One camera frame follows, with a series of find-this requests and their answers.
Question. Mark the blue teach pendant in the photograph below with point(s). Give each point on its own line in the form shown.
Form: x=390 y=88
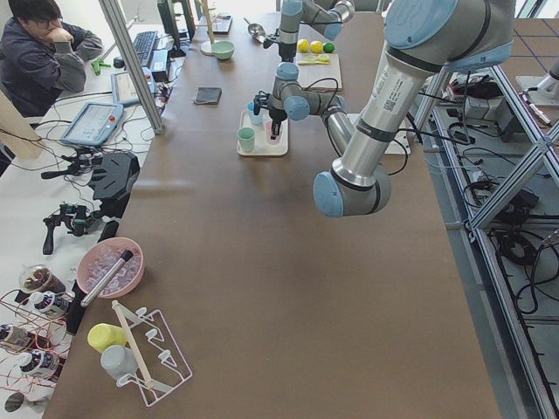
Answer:
x=123 y=89
x=93 y=125

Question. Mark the black stand device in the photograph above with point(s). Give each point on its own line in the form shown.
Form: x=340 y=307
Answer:
x=112 y=182

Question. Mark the whole lemon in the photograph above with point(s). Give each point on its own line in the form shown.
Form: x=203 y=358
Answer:
x=316 y=47
x=303 y=46

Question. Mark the green bowl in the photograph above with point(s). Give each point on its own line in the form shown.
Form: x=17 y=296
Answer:
x=222 y=50

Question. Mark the pink bowl with ice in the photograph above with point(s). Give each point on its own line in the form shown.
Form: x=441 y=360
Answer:
x=104 y=256

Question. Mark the aluminium frame post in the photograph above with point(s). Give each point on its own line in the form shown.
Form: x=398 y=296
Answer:
x=115 y=20

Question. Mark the steel muddler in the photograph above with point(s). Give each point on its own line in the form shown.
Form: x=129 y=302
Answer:
x=109 y=275

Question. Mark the dark grey folded cloth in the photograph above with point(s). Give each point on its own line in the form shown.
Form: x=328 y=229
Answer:
x=207 y=95

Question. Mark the yellow cup on rack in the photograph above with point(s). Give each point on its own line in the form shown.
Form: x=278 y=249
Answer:
x=103 y=335

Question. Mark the cream rabbit tray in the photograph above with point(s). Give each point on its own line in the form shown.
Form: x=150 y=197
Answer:
x=263 y=144

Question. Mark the yellow plastic knife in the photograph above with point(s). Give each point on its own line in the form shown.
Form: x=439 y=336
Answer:
x=309 y=62

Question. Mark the dark drink bottle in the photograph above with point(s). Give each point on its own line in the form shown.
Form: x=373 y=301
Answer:
x=41 y=364
x=50 y=304

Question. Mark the green cup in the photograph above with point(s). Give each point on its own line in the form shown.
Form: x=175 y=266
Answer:
x=246 y=139

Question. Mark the black monitor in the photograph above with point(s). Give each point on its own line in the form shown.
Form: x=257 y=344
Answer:
x=166 y=9

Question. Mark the white wire cup rack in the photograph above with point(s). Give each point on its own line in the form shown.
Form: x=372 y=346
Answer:
x=162 y=366

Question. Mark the wooden mug tree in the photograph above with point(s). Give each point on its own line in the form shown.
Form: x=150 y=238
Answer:
x=206 y=47

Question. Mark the iced coffee cup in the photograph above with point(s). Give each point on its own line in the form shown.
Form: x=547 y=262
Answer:
x=39 y=278

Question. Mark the copper wire rack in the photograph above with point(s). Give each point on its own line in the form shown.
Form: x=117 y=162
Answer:
x=27 y=330

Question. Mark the black keyboard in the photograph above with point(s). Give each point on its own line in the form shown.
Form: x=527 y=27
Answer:
x=144 y=44

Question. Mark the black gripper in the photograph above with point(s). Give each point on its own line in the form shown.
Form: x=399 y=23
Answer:
x=276 y=115

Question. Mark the green lime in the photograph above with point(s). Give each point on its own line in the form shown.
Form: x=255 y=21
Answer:
x=328 y=47

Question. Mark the person at desk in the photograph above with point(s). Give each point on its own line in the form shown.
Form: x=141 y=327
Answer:
x=43 y=56

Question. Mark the grey cup on rack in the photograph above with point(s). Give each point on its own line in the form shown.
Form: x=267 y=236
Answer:
x=118 y=360

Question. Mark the metal scoop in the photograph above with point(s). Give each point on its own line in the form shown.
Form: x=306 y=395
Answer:
x=257 y=31

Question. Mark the wooden cutting board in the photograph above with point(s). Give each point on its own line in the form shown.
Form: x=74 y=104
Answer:
x=320 y=77

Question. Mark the blue cup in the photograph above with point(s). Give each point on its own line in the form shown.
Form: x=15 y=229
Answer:
x=255 y=118

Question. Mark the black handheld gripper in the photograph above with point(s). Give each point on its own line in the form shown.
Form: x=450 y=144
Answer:
x=77 y=219

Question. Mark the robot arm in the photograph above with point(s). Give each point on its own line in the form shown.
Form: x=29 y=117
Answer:
x=327 y=18
x=422 y=38

